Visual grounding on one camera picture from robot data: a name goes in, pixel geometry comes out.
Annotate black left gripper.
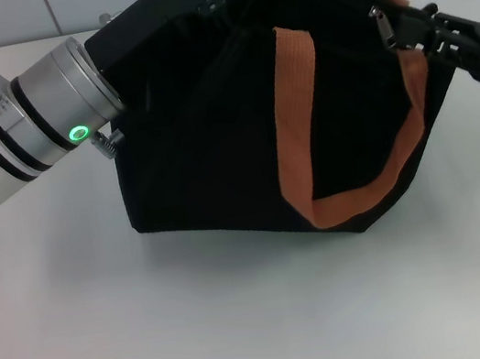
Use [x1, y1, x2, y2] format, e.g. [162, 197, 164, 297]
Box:
[75, 0, 281, 94]

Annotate silver zipper pull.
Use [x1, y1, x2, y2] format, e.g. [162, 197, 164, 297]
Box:
[367, 2, 400, 55]

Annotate silver metal connector plug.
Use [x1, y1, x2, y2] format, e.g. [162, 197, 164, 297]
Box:
[97, 10, 122, 28]

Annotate black food bag orange handles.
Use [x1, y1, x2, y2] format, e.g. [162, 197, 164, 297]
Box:
[86, 0, 480, 274]

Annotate black cable with knurled plug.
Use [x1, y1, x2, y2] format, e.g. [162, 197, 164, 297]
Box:
[89, 125, 130, 163]

